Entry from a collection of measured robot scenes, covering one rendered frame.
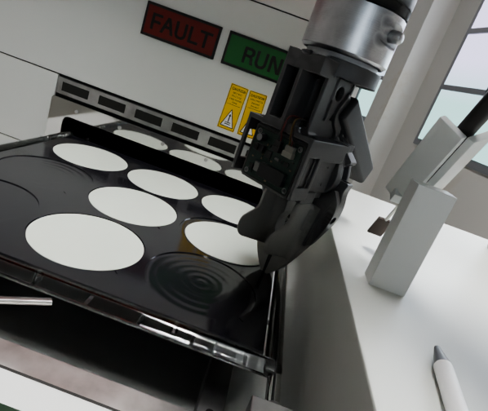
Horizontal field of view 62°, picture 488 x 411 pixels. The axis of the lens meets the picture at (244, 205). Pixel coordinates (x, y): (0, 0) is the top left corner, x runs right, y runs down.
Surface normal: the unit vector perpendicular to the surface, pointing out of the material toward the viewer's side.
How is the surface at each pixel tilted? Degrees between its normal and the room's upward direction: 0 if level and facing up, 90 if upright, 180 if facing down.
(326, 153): 90
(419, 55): 90
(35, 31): 90
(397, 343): 0
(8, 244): 0
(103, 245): 0
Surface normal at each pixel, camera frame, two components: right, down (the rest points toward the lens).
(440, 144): -0.87, 0.28
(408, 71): 0.09, 0.35
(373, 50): 0.32, 0.42
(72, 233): 0.33, -0.89
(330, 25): -0.65, 0.03
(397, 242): -0.12, 0.28
